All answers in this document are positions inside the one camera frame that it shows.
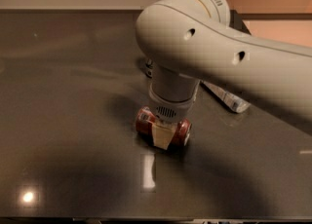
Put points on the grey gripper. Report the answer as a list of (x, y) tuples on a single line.
[(169, 109)]

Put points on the red coke can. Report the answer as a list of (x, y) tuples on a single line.
[(143, 118)]

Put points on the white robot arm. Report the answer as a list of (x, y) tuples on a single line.
[(191, 41)]

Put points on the green white soda can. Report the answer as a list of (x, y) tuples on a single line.
[(148, 67)]

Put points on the clear plastic water bottle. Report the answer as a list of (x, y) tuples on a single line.
[(232, 101)]

